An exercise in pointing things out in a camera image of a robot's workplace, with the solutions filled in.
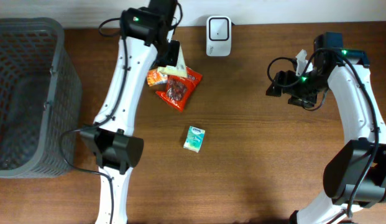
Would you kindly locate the grey plastic basket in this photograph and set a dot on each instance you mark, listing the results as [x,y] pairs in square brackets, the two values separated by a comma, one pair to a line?
[40,99]

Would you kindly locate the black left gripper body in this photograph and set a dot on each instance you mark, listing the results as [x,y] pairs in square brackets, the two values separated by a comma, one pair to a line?
[171,53]

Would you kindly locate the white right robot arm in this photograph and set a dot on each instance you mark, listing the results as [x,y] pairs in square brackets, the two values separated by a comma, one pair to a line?
[355,178]

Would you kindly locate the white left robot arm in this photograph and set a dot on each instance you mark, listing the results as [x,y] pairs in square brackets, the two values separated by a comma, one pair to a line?
[144,37]

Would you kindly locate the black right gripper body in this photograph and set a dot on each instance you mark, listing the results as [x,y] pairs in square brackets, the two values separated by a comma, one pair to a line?
[305,91]

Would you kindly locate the white barcode scanner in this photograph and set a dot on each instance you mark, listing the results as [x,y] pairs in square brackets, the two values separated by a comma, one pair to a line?
[218,36]

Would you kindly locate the green tissue pack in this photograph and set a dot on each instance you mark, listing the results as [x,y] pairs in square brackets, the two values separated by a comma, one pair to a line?
[194,139]

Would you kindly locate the red snack bag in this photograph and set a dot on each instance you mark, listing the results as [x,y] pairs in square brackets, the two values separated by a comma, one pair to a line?
[179,89]

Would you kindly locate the orange tissue pack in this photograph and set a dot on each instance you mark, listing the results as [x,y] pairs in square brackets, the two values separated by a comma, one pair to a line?
[156,78]

